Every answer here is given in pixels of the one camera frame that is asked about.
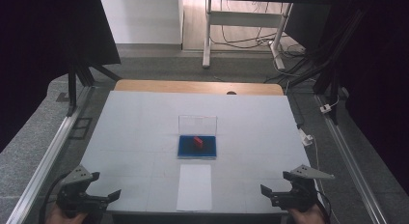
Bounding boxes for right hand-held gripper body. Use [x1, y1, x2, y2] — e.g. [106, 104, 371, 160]
[271, 164, 336, 214]

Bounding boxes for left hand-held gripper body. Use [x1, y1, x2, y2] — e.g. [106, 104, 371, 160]
[57, 164, 111, 218]

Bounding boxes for person's right hand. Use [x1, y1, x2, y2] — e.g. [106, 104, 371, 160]
[287, 205, 326, 224]

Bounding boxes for person's left hand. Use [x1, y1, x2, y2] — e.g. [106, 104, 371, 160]
[47, 204, 88, 224]

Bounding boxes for white power adapter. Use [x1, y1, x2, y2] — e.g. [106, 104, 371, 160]
[298, 127, 314, 147]

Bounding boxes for white paper sheet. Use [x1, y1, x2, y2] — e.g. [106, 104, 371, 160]
[176, 163, 213, 212]

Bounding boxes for clear box with blue base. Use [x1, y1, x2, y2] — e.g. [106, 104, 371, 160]
[177, 115, 218, 160]

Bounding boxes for black metal stand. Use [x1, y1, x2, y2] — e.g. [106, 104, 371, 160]
[66, 53, 123, 118]
[287, 5, 346, 126]

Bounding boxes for black curtain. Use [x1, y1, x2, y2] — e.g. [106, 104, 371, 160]
[0, 0, 122, 153]
[331, 0, 409, 197]

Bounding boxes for wooden table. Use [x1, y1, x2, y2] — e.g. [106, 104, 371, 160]
[114, 78, 285, 97]

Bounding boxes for white cabinet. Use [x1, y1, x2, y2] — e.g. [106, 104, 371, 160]
[99, 0, 185, 45]

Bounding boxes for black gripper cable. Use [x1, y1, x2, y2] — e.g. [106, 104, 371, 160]
[38, 171, 68, 224]
[316, 188, 333, 224]

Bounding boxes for aluminium rail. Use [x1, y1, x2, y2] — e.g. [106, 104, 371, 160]
[314, 94, 391, 224]
[6, 85, 95, 224]

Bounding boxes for white plug with cable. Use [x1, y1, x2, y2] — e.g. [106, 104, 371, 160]
[319, 98, 341, 115]

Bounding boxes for black floor cables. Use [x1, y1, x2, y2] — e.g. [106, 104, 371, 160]
[210, 1, 317, 84]

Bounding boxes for white desk frame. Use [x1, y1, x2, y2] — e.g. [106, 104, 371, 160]
[202, 0, 294, 70]

